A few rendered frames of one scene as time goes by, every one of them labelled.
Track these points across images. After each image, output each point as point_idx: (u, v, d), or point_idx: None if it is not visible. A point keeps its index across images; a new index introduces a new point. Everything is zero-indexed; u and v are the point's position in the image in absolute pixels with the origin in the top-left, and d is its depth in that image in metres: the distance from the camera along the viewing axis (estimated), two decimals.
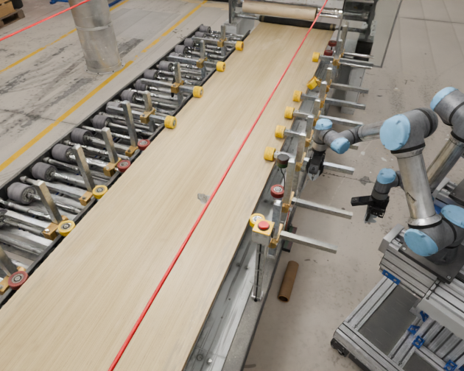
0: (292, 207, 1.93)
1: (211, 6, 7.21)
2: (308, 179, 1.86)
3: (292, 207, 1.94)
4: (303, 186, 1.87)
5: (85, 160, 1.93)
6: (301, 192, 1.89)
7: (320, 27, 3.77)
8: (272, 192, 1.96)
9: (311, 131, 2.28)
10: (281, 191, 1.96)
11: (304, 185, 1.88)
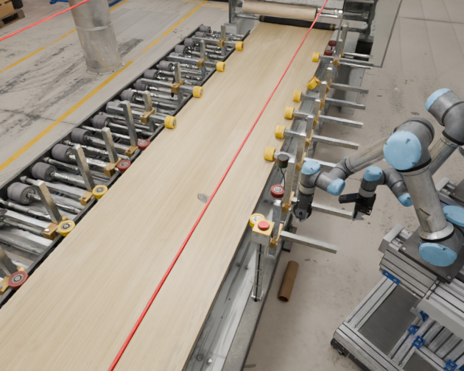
0: (291, 211, 1.93)
1: (211, 6, 7.21)
2: (296, 220, 1.75)
3: (290, 210, 1.93)
4: (294, 218, 1.80)
5: (85, 160, 1.93)
6: (294, 217, 1.83)
7: (320, 27, 3.77)
8: (272, 192, 1.96)
9: (311, 131, 2.28)
10: (281, 191, 1.96)
11: (294, 216, 1.78)
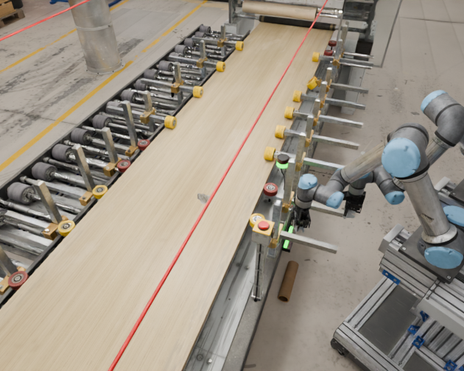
0: (291, 211, 1.93)
1: (211, 6, 7.21)
2: None
3: (290, 210, 1.93)
4: None
5: (85, 160, 1.93)
6: None
7: (320, 27, 3.77)
8: (265, 191, 1.97)
9: (311, 131, 2.28)
10: (274, 190, 1.97)
11: None
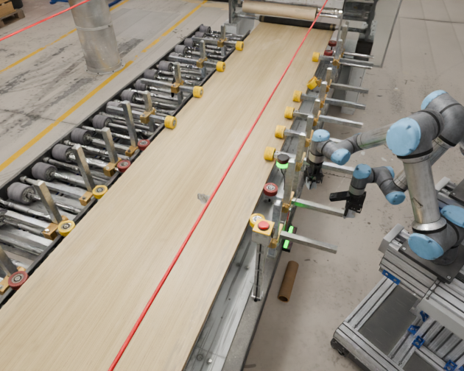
0: (292, 207, 1.93)
1: (211, 6, 7.21)
2: None
3: (292, 207, 1.94)
4: (303, 186, 1.87)
5: (85, 160, 1.93)
6: (300, 192, 1.89)
7: (320, 27, 3.77)
8: (265, 191, 1.97)
9: (311, 131, 2.28)
10: (274, 190, 1.97)
11: (303, 184, 1.88)
